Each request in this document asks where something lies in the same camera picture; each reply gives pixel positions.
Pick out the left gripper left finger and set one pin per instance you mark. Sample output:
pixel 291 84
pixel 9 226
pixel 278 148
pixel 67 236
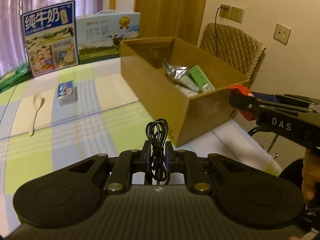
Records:
pixel 125 166

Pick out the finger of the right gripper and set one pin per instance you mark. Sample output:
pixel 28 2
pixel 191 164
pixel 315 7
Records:
pixel 244 102
pixel 266 97

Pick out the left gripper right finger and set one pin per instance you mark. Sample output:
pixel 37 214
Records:
pixel 189 164

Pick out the red candy packet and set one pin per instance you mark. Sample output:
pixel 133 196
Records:
pixel 241 89

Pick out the person's right hand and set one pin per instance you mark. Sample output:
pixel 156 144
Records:
pixel 310 174

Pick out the green small box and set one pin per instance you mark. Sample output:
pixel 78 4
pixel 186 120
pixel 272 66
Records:
pixel 200 79

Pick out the quilted beige chair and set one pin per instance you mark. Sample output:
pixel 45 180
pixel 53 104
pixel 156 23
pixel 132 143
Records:
pixel 235 47

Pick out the brown cardboard box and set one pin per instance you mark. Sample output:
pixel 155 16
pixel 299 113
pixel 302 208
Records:
pixel 187 117

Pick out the silver foil bag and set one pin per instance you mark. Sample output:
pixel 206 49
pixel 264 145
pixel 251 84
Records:
pixel 179 75

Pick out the checked tablecloth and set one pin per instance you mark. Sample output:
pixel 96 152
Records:
pixel 106 118

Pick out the clear box blue label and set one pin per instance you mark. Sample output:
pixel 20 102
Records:
pixel 66 93

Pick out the white plastic spoon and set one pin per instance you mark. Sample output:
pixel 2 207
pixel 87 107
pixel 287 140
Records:
pixel 38 101

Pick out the brown wooden door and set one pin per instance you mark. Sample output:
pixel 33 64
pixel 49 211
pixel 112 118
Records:
pixel 179 18

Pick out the light blue milk gift box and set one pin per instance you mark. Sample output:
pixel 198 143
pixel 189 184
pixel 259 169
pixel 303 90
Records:
pixel 99 35

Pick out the green wet wipes pack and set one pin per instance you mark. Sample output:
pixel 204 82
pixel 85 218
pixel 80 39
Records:
pixel 16 76

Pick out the blue illustrated milk carton box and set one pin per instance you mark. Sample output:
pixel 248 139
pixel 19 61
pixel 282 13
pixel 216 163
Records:
pixel 50 38

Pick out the purple curtain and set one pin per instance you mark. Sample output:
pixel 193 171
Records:
pixel 12 44

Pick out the white wall outlet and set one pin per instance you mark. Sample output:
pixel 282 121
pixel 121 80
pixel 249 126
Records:
pixel 281 34

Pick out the wall socket with plug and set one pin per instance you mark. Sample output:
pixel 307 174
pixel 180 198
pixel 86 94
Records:
pixel 233 13

